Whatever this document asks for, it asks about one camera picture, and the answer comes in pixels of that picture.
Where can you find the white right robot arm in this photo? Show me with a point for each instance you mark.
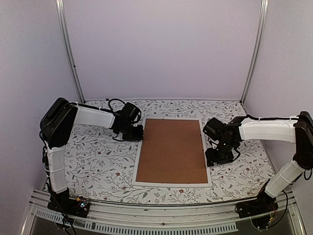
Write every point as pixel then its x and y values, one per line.
pixel 289 137

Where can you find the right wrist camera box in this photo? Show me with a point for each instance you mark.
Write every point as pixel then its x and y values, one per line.
pixel 214 129

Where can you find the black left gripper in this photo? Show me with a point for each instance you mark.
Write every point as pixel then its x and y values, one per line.
pixel 139 137

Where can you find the floral patterned table mat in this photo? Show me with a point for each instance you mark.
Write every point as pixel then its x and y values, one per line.
pixel 100 168

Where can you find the right aluminium corner post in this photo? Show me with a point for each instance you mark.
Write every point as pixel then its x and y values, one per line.
pixel 257 46

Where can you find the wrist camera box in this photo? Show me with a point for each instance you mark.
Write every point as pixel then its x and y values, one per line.
pixel 214 129
pixel 131 112

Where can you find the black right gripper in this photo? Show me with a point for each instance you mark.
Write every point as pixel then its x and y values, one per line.
pixel 211 159

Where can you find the left aluminium corner post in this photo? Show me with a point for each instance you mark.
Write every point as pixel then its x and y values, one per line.
pixel 65 35

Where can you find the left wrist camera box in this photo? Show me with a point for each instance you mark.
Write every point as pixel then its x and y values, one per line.
pixel 131 112

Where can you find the aluminium corner post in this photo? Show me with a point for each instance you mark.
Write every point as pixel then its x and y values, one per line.
pixel 257 46
pixel 65 35

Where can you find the front aluminium rail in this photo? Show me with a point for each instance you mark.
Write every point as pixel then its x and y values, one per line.
pixel 110 218

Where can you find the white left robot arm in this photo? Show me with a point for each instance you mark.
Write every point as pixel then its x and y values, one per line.
pixel 57 124

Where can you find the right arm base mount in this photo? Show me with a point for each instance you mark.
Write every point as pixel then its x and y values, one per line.
pixel 262 204

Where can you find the brown frame backing board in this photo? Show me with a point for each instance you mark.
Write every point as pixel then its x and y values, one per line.
pixel 173 151

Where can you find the white picture frame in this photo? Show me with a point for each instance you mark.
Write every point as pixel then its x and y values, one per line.
pixel 206 159

